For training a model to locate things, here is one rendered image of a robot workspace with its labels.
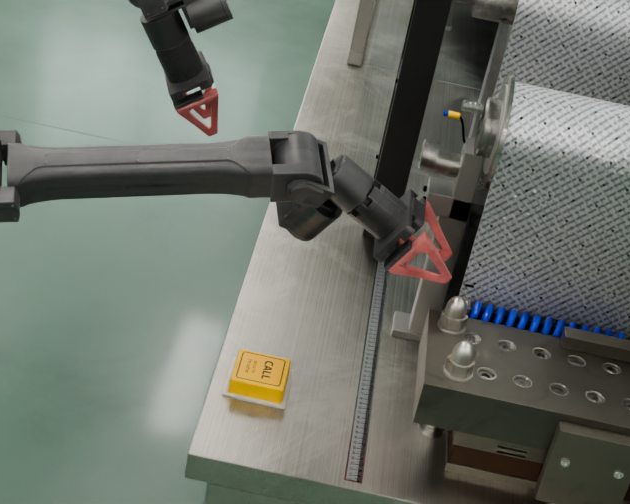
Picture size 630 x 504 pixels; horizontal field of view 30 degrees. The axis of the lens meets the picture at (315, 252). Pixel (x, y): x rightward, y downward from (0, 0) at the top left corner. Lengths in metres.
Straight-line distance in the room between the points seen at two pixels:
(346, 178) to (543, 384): 0.35
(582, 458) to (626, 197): 0.32
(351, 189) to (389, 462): 0.34
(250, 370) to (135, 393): 1.41
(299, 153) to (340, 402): 0.34
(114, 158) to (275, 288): 0.42
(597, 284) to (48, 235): 2.19
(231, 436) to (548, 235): 0.47
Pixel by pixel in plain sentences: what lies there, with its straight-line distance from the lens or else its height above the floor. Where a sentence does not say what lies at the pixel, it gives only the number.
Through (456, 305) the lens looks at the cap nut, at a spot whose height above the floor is 1.07.
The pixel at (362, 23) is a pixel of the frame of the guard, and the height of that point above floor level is 1.00.
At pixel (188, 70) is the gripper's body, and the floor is 1.14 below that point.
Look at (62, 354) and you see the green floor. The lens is 3.04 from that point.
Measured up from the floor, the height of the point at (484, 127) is 1.26.
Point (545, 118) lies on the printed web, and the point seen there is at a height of 1.30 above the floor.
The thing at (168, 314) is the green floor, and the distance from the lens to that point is 3.21.
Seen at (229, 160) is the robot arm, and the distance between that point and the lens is 1.43.
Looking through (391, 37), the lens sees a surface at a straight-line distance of 2.53.
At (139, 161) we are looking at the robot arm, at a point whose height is 1.19.
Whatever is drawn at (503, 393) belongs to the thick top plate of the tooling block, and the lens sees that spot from 1.43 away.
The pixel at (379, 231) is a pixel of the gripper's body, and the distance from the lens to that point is 1.50.
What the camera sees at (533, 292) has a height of 1.06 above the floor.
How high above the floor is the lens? 1.86
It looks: 31 degrees down
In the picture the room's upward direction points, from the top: 12 degrees clockwise
